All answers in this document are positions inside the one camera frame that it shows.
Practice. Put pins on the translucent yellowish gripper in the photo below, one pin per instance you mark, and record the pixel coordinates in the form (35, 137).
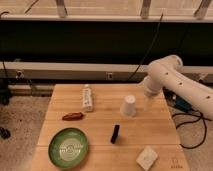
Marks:
(148, 103)

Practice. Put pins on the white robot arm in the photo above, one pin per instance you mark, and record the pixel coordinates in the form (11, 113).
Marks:
(164, 72)

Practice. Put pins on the black eraser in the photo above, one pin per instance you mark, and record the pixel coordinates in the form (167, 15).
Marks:
(115, 133)

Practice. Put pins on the blue object on floor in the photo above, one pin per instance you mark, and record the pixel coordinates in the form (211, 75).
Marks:
(182, 105)

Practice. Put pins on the white sponge block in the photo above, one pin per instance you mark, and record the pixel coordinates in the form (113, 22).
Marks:
(147, 158)

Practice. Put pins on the white plastic bottle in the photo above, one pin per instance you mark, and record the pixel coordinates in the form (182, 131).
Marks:
(87, 103)

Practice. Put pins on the red chili pepper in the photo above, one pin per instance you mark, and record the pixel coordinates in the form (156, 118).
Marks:
(72, 116)

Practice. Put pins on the green patterned plate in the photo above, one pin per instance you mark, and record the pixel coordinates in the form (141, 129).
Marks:
(68, 148)

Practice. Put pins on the black object left floor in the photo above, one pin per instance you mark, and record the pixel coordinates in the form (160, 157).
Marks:
(4, 133)

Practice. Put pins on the white wall outlet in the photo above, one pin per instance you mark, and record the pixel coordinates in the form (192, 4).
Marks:
(109, 76)

